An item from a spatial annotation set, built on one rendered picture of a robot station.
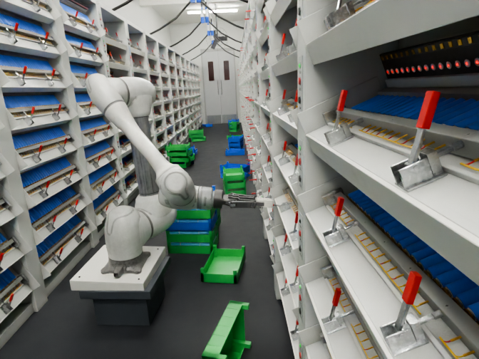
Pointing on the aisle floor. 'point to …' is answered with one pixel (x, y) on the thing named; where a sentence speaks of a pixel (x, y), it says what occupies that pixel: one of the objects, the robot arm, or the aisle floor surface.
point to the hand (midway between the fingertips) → (264, 202)
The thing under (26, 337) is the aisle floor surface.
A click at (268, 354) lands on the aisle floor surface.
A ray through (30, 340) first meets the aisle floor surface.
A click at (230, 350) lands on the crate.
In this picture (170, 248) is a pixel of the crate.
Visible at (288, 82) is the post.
